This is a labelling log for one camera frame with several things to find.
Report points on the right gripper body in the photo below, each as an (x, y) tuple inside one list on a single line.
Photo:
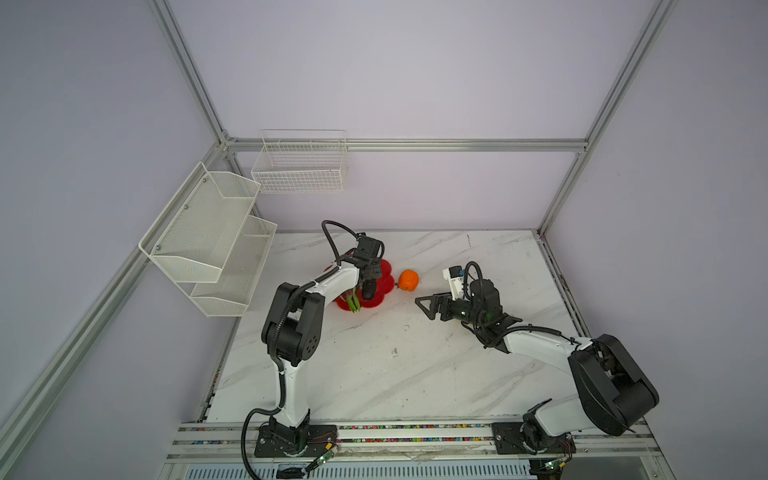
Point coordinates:
[(462, 311)]

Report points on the lower white mesh shelf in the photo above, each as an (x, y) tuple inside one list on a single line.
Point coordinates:
[(232, 294)]

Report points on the pink dragon fruit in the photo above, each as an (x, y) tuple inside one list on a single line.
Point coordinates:
[(352, 300)]

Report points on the red flower-shaped fruit bowl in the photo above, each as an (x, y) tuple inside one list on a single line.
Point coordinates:
[(384, 285)]

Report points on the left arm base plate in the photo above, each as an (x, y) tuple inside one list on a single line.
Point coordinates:
[(275, 441)]

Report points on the upper white mesh shelf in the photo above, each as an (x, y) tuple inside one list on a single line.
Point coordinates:
[(191, 240)]

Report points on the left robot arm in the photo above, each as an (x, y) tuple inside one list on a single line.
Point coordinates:
[(293, 327)]

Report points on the aluminium rail at front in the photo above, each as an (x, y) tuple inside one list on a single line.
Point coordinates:
[(419, 440)]

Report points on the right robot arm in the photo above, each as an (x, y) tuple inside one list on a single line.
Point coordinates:
[(611, 391)]

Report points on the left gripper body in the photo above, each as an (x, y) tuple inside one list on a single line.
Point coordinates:
[(376, 267)]

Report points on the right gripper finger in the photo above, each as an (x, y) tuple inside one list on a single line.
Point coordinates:
[(435, 310), (433, 301)]

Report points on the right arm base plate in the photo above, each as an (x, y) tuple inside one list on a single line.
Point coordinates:
[(518, 438)]

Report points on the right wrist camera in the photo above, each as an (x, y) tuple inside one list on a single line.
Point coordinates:
[(454, 275)]

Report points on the orange fake fruit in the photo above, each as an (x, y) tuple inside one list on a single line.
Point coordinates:
[(408, 280)]

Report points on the white mesh shelf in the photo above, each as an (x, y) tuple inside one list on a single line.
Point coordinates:
[(232, 294), (191, 240)]

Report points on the white wire basket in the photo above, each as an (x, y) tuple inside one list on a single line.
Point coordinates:
[(301, 161)]

